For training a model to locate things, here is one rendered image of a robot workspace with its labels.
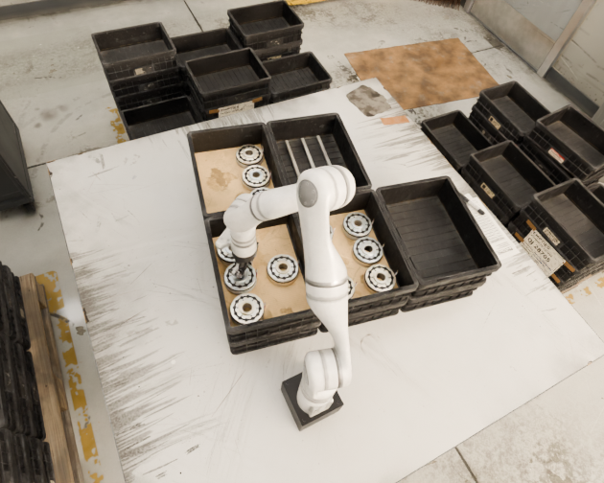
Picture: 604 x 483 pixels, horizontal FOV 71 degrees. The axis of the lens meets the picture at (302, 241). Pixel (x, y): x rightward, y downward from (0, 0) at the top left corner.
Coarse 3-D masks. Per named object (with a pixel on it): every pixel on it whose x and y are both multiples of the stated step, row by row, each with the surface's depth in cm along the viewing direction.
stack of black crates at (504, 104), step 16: (512, 80) 264; (480, 96) 256; (496, 96) 267; (512, 96) 269; (528, 96) 259; (480, 112) 261; (496, 112) 252; (512, 112) 264; (528, 112) 263; (544, 112) 254; (480, 128) 266; (496, 128) 255; (512, 128) 245; (528, 128) 257; (496, 144) 260
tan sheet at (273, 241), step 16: (272, 240) 145; (288, 240) 146; (256, 256) 142; (272, 256) 142; (224, 288) 134; (256, 288) 135; (272, 288) 136; (288, 288) 136; (304, 288) 137; (272, 304) 133; (288, 304) 133; (304, 304) 134
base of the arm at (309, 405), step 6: (300, 384) 110; (300, 390) 110; (300, 396) 112; (306, 396) 106; (300, 402) 116; (306, 402) 111; (312, 402) 108; (318, 402) 107; (324, 402) 108; (330, 402) 113; (306, 408) 115; (312, 408) 112; (318, 408) 112; (324, 408) 117; (312, 414) 115
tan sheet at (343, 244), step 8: (336, 216) 153; (344, 216) 154; (336, 224) 151; (336, 232) 149; (336, 240) 148; (344, 240) 148; (352, 240) 148; (376, 240) 149; (336, 248) 146; (344, 248) 146; (344, 256) 144; (352, 264) 143; (384, 264) 144; (352, 272) 141; (360, 272) 142; (360, 280) 140; (360, 288) 138
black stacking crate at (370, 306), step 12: (348, 204) 151; (360, 204) 153; (372, 204) 150; (372, 216) 152; (372, 228) 152; (384, 228) 143; (384, 240) 145; (384, 252) 147; (396, 252) 138; (396, 264) 140; (396, 276) 142; (408, 276) 133; (384, 300) 132; (396, 300) 137; (348, 312) 134; (360, 312) 135
